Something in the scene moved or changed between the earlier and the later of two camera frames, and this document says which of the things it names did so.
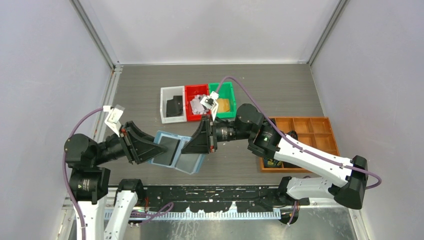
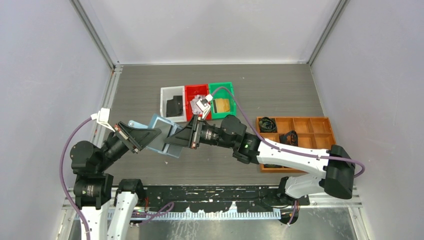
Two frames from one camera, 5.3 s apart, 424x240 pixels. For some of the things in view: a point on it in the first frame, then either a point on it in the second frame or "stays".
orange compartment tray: [315, 132] stays
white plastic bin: [167, 93] stays
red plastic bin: [191, 91] stays
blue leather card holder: [190, 163] to [167, 128]
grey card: [166, 158] to [158, 141]
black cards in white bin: [174, 107] stays
